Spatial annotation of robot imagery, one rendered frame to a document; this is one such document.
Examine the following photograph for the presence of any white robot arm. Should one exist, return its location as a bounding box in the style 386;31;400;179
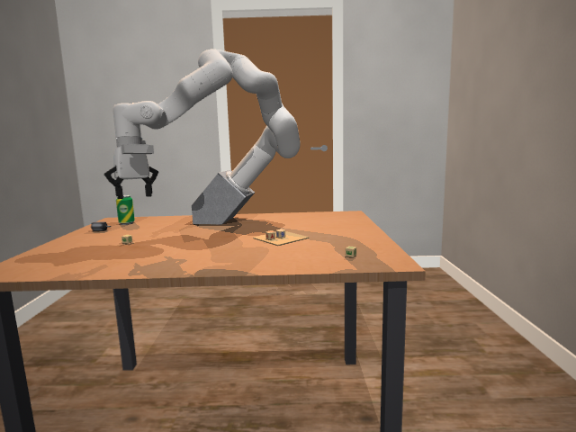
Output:
113;49;301;193

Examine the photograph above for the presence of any green drink can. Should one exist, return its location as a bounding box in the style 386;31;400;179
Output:
116;195;135;225

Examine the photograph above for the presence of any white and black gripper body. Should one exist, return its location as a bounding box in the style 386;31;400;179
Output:
113;146;149;180

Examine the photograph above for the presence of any tan square mat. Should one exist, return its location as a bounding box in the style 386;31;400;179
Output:
253;231;310;246

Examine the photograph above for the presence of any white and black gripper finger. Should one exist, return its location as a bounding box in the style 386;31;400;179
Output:
104;166;123;199
142;166;158;197

